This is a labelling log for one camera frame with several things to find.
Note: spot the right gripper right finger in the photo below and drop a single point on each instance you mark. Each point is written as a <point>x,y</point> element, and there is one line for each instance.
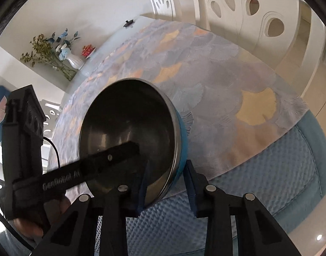
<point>244,218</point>

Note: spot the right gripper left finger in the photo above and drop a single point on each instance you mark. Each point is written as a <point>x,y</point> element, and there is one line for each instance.
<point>74,233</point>

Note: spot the steel bowl blue outside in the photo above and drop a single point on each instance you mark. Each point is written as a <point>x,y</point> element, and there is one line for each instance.
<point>134,110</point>

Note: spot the person's left hand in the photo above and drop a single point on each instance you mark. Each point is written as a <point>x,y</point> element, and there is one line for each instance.
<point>34,224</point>

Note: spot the teal quilted seat cushion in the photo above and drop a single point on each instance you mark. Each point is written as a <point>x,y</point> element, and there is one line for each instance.
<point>288,177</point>

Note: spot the white chair left side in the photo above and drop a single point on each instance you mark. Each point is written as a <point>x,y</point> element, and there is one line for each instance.
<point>51,111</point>

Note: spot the white ribbed flower vase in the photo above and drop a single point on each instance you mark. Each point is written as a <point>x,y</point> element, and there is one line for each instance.
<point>75,61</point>

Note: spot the glass vase green stems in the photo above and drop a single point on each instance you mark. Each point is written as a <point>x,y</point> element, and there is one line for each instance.
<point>51,51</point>

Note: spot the leaf pattern table mat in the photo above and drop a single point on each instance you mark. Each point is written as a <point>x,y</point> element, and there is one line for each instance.
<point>233,105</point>

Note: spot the red lidded pot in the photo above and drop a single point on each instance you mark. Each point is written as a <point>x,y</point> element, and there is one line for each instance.
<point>87,51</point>

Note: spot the black pot lid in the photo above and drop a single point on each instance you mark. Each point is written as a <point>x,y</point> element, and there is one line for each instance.
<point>128,23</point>

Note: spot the white chair right side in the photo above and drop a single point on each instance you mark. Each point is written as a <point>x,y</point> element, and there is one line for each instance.
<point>265,28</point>

